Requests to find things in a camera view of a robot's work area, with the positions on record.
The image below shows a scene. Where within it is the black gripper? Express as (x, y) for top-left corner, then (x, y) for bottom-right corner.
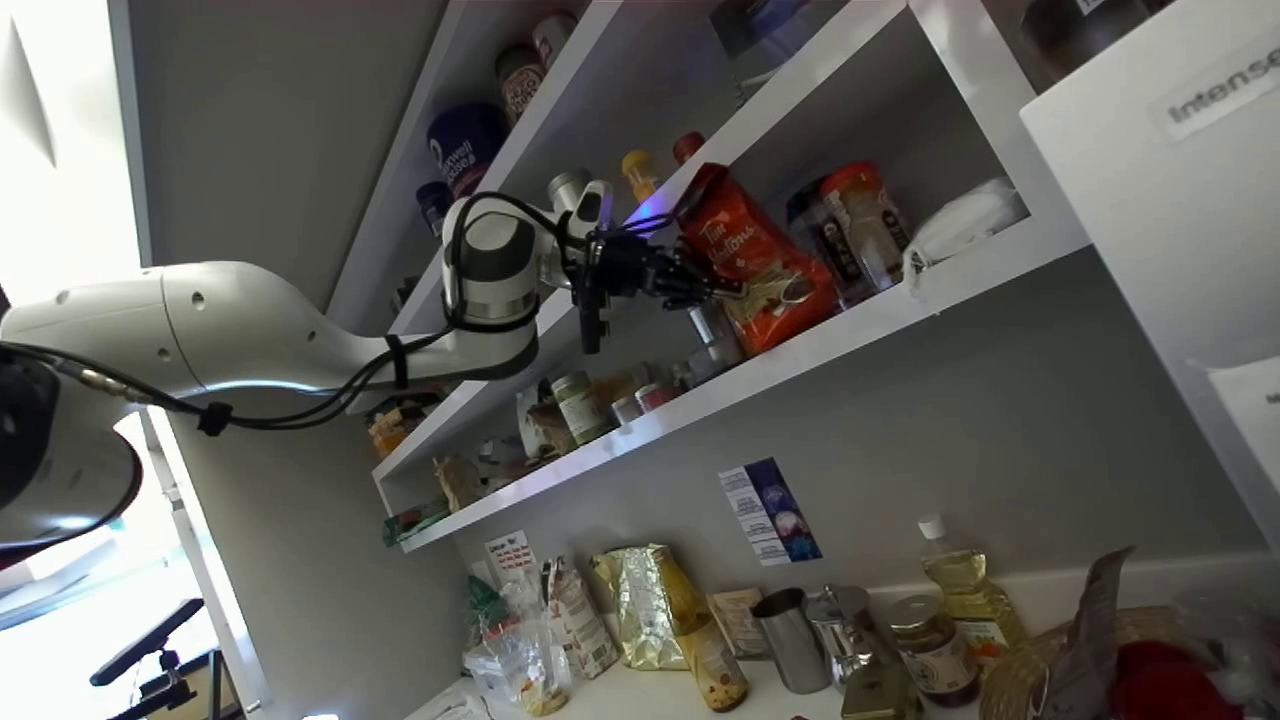
(563, 229), (712, 358)

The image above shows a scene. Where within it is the orange snack packet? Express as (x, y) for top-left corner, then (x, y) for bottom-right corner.
(675, 163), (840, 358)

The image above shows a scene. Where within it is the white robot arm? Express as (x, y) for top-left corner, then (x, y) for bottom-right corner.
(0, 193), (712, 555)

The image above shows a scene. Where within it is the silver tin can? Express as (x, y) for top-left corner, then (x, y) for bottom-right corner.
(687, 304), (744, 379)

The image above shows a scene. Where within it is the yellow spice bottle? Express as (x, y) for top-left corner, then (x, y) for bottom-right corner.
(619, 148), (658, 206)

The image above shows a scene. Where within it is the green lid white jar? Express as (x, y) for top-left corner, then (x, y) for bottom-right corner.
(550, 374), (612, 445)

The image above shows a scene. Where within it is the clear jar orange lid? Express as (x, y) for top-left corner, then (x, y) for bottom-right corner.
(819, 159), (909, 299)

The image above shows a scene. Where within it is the blue round container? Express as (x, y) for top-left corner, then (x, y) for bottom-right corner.
(427, 102), (507, 198)

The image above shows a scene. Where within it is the white folded cloth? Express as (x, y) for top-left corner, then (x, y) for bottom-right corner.
(905, 178), (1029, 283)

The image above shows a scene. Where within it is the gold foil bag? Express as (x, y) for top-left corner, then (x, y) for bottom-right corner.
(587, 543), (706, 674)

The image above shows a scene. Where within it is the steel cup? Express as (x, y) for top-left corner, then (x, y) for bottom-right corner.
(752, 589), (832, 695)

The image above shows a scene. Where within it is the clear bag of snacks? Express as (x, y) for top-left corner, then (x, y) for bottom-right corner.
(465, 578), (570, 720)

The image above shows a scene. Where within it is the glass jar dark lid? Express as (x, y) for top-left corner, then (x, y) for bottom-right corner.
(887, 597), (978, 707)

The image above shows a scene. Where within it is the cooking oil bottle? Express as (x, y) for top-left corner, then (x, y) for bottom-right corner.
(914, 518), (1029, 668)

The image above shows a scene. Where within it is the white cabinet with label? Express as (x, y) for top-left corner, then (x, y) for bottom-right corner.
(1018, 0), (1280, 543)

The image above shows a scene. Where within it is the red round object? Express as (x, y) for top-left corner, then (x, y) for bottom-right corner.
(1111, 640), (1242, 720)

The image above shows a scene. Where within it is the white wall shelf unit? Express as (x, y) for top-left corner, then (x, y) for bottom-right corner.
(324, 0), (1095, 560)

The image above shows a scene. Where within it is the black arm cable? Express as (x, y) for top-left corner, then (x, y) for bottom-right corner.
(0, 187), (592, 441)

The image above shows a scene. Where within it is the blue white wall leaflet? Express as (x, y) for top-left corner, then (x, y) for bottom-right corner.
(719, 462), (819, 569)

